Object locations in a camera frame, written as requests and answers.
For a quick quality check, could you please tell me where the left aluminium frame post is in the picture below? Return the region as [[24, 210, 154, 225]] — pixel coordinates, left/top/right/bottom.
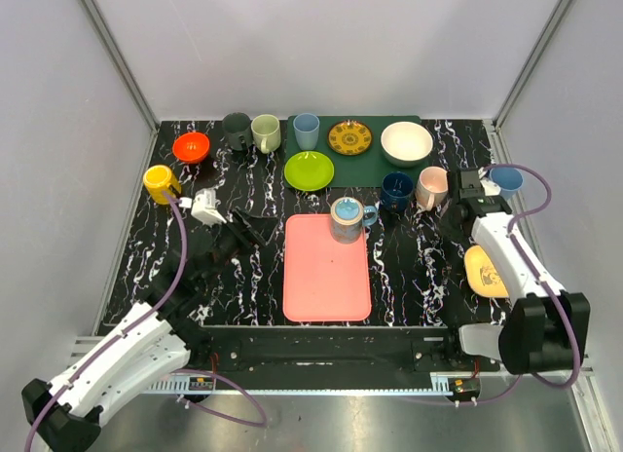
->
[[78, 0, 160, 132]]

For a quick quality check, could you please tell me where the yellow patterned plate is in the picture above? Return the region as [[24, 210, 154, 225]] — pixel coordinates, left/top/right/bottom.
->
[[327, 120, 374, 156]]

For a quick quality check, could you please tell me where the blue cup at right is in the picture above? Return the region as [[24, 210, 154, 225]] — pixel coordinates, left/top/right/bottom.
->
[[489, 167, 524, 201]]

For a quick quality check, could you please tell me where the light blue mug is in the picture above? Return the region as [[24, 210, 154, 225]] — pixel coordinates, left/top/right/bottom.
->
[[330, 197, 379, 245]]

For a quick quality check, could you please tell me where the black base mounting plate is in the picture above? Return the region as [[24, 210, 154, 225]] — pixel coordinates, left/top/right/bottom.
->
[[189, 325, 498, 372]]

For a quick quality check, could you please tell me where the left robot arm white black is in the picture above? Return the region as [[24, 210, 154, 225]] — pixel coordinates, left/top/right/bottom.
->
[[21, 207, 278, 451]]

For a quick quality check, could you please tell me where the light green mug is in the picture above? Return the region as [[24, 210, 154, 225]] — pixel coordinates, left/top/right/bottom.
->
[[251, 114, 281, 154]]

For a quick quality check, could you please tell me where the navy blue mug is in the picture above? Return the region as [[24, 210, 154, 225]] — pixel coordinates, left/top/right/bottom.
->
[[381, 171, 415, 212]]

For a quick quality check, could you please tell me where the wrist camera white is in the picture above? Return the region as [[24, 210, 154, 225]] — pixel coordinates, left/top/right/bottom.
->
[[178, 188, 227, 227], [478, 168, 501, 196]]

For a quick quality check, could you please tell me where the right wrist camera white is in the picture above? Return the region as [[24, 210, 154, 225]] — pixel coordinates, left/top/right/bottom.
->
[[478, 168, 501, 196]]

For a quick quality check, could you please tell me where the blue cup on mat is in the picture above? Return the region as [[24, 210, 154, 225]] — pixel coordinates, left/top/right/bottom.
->
[[293, 113, 320, 151]]

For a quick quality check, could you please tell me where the yellow mug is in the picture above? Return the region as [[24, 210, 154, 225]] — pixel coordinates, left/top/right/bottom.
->
[[142, 165, 182, 206]]

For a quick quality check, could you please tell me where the pink tray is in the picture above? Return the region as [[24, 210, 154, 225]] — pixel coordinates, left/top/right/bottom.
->
[[283, 214, 372, 322]]

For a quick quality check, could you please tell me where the front aluminium rail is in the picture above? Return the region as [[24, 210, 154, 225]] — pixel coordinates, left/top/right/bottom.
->
[[144, 366, 480, 396]]

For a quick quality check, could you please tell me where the pink mug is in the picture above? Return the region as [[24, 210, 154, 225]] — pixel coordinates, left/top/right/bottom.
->
[[416, 167, 448, 211]]

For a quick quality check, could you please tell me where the right aluminium frame post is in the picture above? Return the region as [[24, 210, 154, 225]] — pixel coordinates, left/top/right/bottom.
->
[[494, 0, 585, 130]]

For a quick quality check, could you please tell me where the dark green mat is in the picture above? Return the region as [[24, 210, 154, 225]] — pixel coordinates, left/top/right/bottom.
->
[[316, 115, 431, 188]]

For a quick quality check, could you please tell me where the yellow orange bowl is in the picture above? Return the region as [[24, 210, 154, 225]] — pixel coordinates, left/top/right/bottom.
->
[[463, 245, 508, 299]]

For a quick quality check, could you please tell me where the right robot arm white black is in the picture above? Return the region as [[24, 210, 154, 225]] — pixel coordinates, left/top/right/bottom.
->
[[440, 168, 591, 377]]

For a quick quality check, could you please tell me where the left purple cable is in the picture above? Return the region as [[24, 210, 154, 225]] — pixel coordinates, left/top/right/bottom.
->
[[23, 191, 268, 452]]

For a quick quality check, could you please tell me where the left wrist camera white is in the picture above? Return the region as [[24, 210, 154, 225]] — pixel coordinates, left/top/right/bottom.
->
[[178, 188, 227, 227]]

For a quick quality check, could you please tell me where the red bowl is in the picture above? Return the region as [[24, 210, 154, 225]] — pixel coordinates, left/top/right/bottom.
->
[[172, 132, 210, 164]]

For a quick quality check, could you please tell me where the lime green plate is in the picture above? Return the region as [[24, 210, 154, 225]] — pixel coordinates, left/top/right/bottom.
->
[[284, 151, 335, 192]]

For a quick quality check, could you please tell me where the aluminium frame post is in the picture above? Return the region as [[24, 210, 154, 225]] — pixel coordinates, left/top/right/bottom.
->
[[78, 0, 160, 132], [494, 0, 585, 130]]

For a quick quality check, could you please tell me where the white bowl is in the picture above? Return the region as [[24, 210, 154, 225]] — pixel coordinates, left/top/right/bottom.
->
[[381, 121, 433, 168]]

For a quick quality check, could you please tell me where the grey mug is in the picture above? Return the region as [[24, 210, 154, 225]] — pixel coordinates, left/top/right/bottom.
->
[[222, 112, 253, 151]]

